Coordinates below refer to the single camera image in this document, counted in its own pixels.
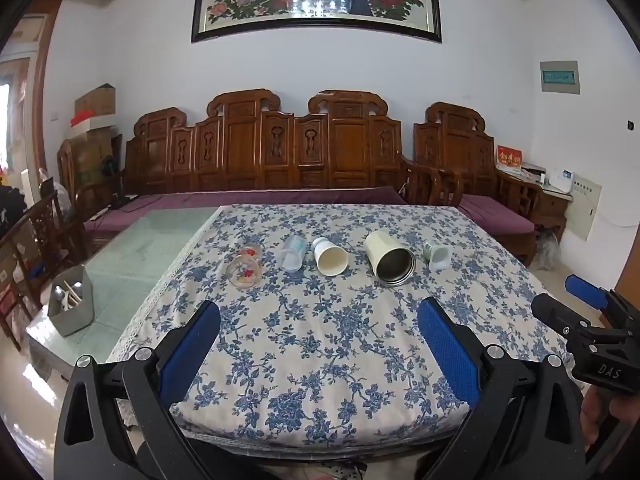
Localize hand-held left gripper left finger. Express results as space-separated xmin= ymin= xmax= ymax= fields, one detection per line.
xmin=54 ymin=300 xmax=236 ymax=480

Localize person's right hand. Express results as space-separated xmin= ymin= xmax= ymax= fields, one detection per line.
xmin=581 ymin=387 xmax=640 ymax=453

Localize metal spoon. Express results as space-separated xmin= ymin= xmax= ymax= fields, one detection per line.
xmin=54 ymin=284 xmax=77 ymax=312

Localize white desk phone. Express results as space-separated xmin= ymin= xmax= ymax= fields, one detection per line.
xmin=547 ymin=168 xmax=576 ymax=192

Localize grey wall panel box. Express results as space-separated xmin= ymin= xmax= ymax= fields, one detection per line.
xmin=539 ymin=60 xmax=580 ymax=95

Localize white paper cup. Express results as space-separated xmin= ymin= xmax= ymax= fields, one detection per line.
xmin=311 ymin=237 xmax=350 ymax=277

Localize black cable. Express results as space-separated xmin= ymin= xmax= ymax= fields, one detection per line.
xmin=90 ymin=193 xmax=151 ymax=221

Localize cream metal cup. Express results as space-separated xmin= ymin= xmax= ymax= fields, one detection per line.
xmin=363 ymin=230 xmax=417 ymax=289

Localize wooden side table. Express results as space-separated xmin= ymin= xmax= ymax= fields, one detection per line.
xmin=536 ymin=186 xmax=571 ymax=242

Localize carved wooden armchair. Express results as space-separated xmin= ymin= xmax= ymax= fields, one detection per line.
xmin=399 ymin=102 xmax=544 ymax=257

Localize clear plastic bag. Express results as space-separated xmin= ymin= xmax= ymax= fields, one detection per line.
xmin=534 ymin=227 xmax=562 ymax=272

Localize black bag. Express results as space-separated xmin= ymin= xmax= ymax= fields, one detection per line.
xmin=0 ymin=185 xmax=27 ymax=242

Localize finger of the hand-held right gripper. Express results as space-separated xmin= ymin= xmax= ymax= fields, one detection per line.
xmin=531 ymin=293 xmax=597 ymax=347
xmin=565 ymin=274 xmax=621 ymax=313

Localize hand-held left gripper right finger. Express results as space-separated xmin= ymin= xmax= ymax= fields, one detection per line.
xmin=417 ymin=296 xmax=589 ymax=480

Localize wooden door frame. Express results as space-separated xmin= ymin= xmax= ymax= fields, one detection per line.
xmin=29 ymin=0 xmax=64 ymax=183

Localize small white cup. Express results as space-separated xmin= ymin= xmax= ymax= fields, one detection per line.
xmin=422 ymin=243 xmax=450 ymax=271

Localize glass cup with red flowers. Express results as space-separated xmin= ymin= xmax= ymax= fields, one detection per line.
xmin=225 ymin=243 xmax=264 ymax=289

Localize long purple seat cushion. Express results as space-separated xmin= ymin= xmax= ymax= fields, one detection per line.
xmin=82 ymin=185 xmax=409 ymax=234

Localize brown cardboard box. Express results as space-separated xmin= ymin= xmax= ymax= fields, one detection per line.
xmin=74 ymin=83 xmax=117 ymax=117

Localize blue floral tablecloth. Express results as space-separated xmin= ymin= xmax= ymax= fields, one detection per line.
xmin=107 ymin=203 xmax=576 ymax=449

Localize white wall cabinet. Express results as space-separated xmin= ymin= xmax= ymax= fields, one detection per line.
xmin=566 ymin=170 xmax=603 ymax=242

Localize grey utensil holder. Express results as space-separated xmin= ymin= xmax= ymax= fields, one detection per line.
xmin=47 ymin=264 xmax=96 ymax=337

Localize carved wooden bench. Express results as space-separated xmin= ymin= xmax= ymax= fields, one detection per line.
xmin=122 ymin=88 xmax=416 ymax=207

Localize small purple seat cushion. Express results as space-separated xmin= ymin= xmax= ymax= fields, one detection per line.
xmin=457 ymin=193 xmax=536 ymax=234

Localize stack of cardboard boxes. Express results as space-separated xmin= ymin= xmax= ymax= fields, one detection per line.
xmin=69 ymin=127 xmax=122 ymax=187

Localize clear plastic cup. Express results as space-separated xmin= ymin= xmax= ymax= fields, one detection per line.
xmin=277 ymin=234 xmax=307 ymax=274

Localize white and red box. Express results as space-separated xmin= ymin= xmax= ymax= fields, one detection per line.
xmin=69 ymin=109 xmax=117 ymax=134

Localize dark wooden chair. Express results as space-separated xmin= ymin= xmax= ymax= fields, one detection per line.
xmin=0 ymin=180 xmax=101 ymax=352

